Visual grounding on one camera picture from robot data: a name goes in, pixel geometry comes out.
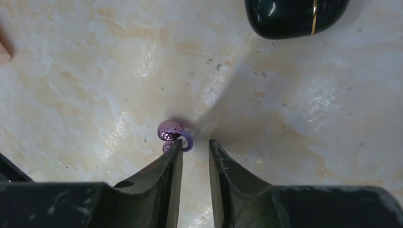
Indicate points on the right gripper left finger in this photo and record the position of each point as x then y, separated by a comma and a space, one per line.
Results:
148, 199

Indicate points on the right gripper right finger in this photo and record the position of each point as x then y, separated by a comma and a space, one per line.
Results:
241, 199

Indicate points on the purple earbud pair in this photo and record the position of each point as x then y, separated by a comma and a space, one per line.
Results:
170, 130

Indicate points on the black earbud charging case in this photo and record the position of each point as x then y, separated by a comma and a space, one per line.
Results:
284, 19

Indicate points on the pink tapered wooden leg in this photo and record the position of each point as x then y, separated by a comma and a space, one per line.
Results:
5, 53

